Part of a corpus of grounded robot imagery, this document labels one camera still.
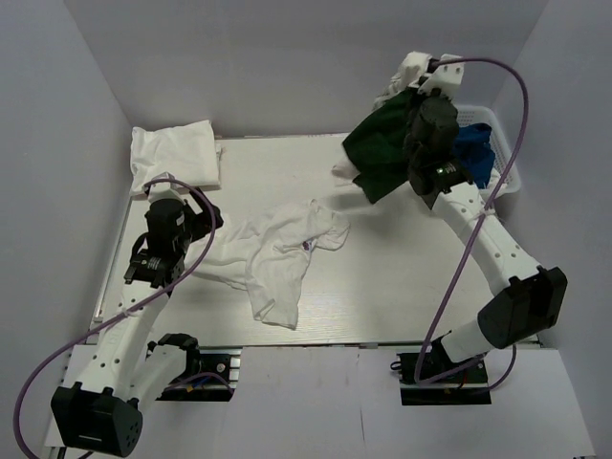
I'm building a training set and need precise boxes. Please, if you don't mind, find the white plastic laundry basket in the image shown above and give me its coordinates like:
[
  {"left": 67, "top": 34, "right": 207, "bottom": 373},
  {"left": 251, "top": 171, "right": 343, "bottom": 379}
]
[{"left": 457, "top": 104, "right": 522, "bottom": 200}]

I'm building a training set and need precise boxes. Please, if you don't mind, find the dark green white t shirt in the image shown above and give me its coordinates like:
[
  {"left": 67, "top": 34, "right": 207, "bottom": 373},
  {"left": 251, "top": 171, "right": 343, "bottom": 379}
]
[{"left": 331, "top": 51, "right": 432, "bottom": 204}]

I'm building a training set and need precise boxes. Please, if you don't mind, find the white graphic t shirt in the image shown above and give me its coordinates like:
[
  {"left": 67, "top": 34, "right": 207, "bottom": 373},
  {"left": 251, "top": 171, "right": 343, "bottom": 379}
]
[{"left": 186, "top": 200, "right": 350, "bottom": 330}]

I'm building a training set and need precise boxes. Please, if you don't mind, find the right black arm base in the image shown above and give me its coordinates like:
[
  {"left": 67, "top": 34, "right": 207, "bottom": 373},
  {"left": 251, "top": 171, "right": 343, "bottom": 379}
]
[{"left": 390, "top": 324, "right": 492, "bottom": 406}]

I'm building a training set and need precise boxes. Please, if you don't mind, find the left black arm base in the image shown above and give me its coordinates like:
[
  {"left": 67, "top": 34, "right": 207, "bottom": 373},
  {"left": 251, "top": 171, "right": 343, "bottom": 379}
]
[{"left": 146, "top": 333, "right": 241, "bottom": 403}]

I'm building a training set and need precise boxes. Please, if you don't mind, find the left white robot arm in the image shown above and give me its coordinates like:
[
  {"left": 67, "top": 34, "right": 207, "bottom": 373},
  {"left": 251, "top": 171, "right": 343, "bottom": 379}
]
[{"left": 51, "top": 184, "right": 223, "bottom": 458}]

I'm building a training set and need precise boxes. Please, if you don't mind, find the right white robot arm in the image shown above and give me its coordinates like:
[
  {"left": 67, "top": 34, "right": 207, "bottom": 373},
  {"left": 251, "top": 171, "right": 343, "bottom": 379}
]
[{"left": 404, "top": 95, "right": 568, "bottom": 382}]

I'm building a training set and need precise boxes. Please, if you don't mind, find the blue t shirt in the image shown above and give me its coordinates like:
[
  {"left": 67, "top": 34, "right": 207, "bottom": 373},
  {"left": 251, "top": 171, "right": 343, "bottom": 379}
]
[{"left": 452, "top": 123, "right": 495, "bottom": 189}]

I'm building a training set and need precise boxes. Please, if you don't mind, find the folded white t shirt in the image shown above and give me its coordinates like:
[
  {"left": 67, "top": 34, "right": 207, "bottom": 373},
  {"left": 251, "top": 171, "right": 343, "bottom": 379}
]
[{"left": 130, "top": 120, "right": 221, "bottom": 196}]

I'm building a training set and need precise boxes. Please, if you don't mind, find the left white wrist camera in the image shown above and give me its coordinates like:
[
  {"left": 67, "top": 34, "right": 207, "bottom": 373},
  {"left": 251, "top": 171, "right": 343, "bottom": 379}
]
[{"left": 142, "top": 172, "right": 183, "bottom": 204}]

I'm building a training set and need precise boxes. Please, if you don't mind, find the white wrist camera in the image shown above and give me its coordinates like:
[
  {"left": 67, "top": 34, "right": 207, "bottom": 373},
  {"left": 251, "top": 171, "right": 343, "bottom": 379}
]
[
  {"left": 142, "top": 172, "right": 183, "bottom": 204},
  {"left": 417, "top": 54, "right": 464, "bottom": 99}
]

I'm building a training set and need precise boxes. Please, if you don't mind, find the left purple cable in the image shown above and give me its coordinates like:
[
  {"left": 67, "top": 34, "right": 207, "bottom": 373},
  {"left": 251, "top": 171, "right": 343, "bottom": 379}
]
[{"left": 11, "top": 177, "right": 216, "bottom": 458}]

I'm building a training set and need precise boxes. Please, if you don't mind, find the purple cable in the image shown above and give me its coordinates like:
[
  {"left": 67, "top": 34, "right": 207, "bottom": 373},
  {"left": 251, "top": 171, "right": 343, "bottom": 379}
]
[
  {"left": 413, "top": 56, "right": 531, "bottom": 389},
  {"left": 11, "top": 177, "right": 216, "bottom": 458}
]

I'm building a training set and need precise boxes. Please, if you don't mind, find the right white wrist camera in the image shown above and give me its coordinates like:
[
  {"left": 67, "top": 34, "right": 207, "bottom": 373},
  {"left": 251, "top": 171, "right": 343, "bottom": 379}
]
[{"left": 417, "top": 54, "right": 464, "bottom": 99}]

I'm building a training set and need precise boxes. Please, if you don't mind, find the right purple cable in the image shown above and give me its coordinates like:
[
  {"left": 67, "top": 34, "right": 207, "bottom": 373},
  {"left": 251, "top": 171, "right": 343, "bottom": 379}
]
[{"left": 413, "top": 56, "right": 531, "bottom": 389}]

